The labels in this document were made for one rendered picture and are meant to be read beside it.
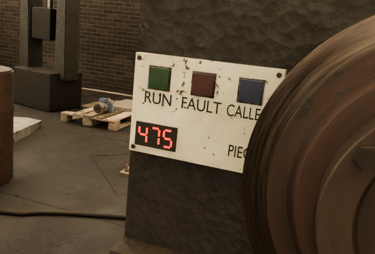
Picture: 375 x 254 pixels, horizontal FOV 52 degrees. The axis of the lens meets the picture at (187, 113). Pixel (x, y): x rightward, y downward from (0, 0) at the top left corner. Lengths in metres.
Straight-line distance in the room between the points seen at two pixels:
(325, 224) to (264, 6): 0.36
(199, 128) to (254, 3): 0.22
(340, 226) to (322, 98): 0.14
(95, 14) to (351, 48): 7.44
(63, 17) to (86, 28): 2.23
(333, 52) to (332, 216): 0.18
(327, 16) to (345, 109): 0.22
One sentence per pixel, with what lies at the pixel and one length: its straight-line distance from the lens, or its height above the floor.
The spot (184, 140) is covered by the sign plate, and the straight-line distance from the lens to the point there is 0.68.
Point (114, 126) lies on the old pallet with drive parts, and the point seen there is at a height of 0.06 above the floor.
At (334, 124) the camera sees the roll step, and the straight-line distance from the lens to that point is 0.45.
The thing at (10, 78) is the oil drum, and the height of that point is 0.82.
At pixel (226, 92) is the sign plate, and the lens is 0.64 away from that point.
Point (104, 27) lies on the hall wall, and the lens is 7.71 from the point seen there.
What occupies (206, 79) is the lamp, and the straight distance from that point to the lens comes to 0.64.
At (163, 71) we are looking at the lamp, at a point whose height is 1.21.
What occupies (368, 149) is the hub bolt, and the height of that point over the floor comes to 1.19.
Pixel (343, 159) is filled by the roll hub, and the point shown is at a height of 1.17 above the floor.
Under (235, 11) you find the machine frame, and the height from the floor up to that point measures 1.32.
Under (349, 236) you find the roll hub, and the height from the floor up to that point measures 1.10.
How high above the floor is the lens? 1.28
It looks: 12 degrees down
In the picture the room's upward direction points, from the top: 6 degrees clockwise
